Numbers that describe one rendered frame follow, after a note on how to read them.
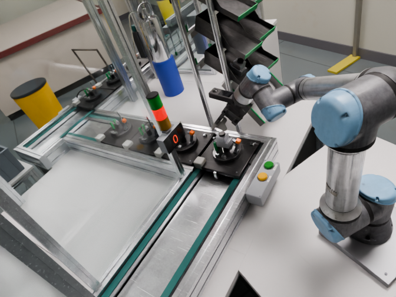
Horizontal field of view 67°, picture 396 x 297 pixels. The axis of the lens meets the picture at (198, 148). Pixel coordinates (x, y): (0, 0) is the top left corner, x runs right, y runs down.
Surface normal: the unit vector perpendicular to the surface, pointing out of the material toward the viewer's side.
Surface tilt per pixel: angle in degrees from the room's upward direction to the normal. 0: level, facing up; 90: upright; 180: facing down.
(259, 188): 0
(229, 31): 25
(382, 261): 3
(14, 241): 90
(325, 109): 83
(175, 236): 0
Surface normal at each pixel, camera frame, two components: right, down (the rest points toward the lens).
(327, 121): -0.91, 0.34
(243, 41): 0.07, -0.55
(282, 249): -0.26, -0.73
